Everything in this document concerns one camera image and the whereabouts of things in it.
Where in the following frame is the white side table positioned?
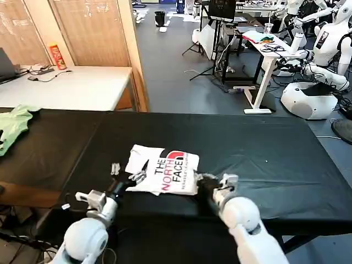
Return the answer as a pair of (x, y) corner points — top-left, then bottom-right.
(0, 65), (136, 112)

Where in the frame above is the large white humanoid robot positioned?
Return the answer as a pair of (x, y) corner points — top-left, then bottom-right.
(304, 0), (352, 92)

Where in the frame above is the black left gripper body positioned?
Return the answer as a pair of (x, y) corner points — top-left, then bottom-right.
(109, 178), (135, 198)

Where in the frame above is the red snack can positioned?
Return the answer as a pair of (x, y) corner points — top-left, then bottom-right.
(48, 41), (68, 71)

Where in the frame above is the stack of coloured clothes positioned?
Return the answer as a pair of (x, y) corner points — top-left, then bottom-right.
(241, 30), (276, 45)

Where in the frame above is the black desk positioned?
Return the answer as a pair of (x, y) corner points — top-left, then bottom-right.
(219, 15), (266, 85)

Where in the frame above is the wooden partition wall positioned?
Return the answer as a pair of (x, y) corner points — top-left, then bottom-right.
(0, 0), (151, 112)

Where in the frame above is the white standing desk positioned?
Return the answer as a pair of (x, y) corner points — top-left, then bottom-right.
(233, 30), (303, 115)

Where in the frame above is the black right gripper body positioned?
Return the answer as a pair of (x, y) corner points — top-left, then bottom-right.
(197, 178), (222, 201)

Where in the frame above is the black power strip with cable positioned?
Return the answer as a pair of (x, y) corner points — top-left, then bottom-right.
(19, 64), (55, 76)

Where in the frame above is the light green garment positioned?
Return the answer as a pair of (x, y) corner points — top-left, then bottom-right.
(0, 104), (34, 157)

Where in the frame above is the black trash bin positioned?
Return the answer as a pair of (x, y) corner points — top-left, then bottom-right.
(154, 10), (167, 28)

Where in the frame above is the black coiled cable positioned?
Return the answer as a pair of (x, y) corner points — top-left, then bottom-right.
(260, 43), (287, 54)

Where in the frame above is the white printed t-shirt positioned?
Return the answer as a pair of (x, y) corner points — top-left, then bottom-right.
(125, 144), (200, 197)

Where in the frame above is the black laptop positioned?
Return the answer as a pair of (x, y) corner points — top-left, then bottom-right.
(0, 47), (22, 85)

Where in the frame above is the black table cloth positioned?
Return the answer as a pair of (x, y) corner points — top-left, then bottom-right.
(0, 108), (352, 264)

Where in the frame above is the small adapter with grey cable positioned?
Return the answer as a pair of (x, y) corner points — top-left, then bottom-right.
(27, 70), (73, 83)

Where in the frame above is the black monitor on tripod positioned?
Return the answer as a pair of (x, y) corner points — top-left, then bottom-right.
(181, 0), (238, 82)

